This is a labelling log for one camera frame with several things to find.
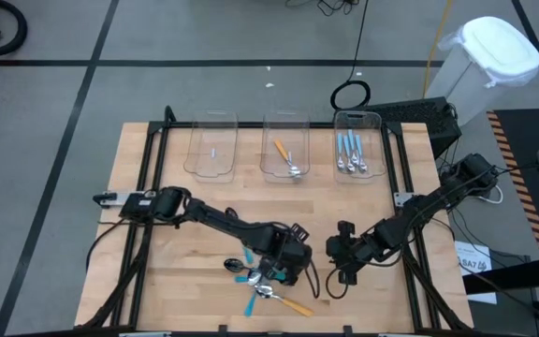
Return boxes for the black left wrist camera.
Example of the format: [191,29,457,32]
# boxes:
[290,223,312,243]

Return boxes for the black cable with coil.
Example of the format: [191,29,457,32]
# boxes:
[328,0,372,112]

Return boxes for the black yellow striped platform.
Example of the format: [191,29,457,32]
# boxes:
[487,108,539,259]

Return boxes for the white trash can with liner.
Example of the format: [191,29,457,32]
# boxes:
[426,16,539,126]

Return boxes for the black perforated computer case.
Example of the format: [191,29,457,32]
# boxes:
[361,96,463,154]

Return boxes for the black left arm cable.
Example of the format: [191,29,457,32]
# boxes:
[85,217,126,273]

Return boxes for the clear plastic bin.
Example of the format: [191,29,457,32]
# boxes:
[183,110,239,183]
[333,110,387,184]
[259,110,312,183]

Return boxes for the yellow cable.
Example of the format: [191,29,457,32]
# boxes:
[421,0,453,98]

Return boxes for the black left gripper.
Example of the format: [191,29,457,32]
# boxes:
[257,227,313,286]

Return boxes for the white power cable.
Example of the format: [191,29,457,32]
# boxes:
[478,184,504,206]

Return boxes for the black floor beam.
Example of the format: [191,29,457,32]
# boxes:
[461,270,539,295]

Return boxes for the black aluminium table frame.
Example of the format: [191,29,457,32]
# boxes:
[76,105,475,337]

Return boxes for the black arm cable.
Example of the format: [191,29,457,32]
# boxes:
[324,266,348,300]
[85,217,126,273]

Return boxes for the white paper sign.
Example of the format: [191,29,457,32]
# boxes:
[455,241,498,305]

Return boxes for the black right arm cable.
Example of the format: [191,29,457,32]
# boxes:
[324,266,348,300]

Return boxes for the tangled black cables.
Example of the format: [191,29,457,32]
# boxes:
[284,0,360,18]

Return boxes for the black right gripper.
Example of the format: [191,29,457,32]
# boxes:
[326,233,376,286]

